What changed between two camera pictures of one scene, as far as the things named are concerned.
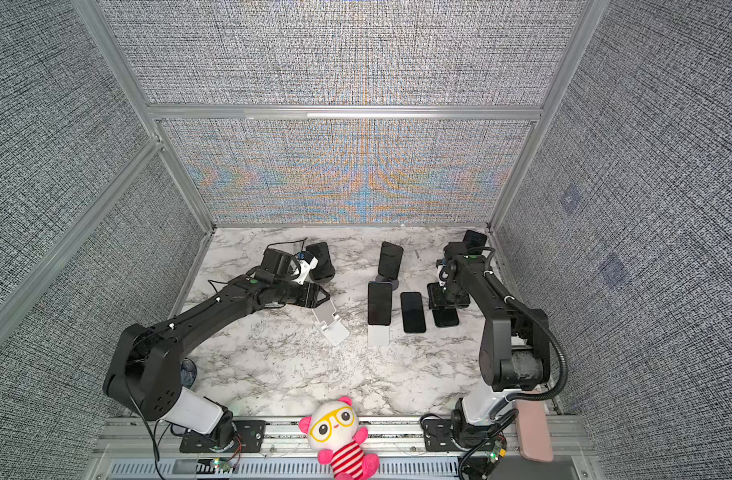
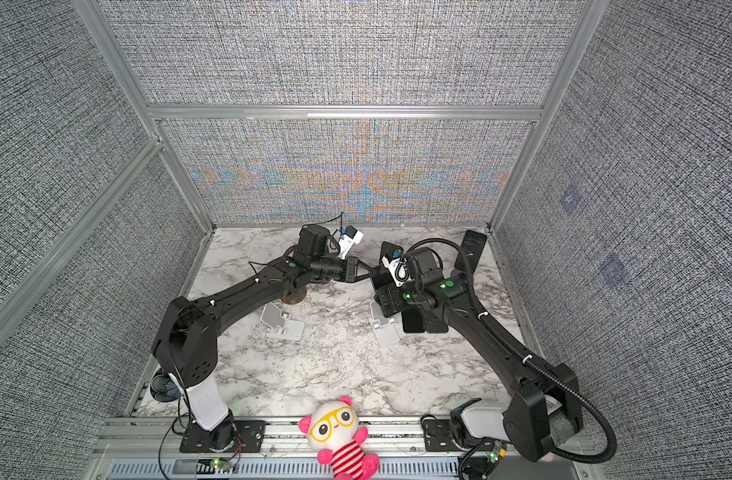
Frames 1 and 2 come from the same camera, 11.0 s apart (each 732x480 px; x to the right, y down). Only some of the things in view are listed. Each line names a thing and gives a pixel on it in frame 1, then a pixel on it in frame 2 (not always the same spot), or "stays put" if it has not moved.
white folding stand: [330, 324] -> [279, 325]
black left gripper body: [305, 295] -> [347, 270]
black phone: [412, 312] stays put
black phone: [390, 260] stays put
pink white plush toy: [334, 430] stays put
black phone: [474, 242] stays put
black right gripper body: [449, 295] -> [406, 294]
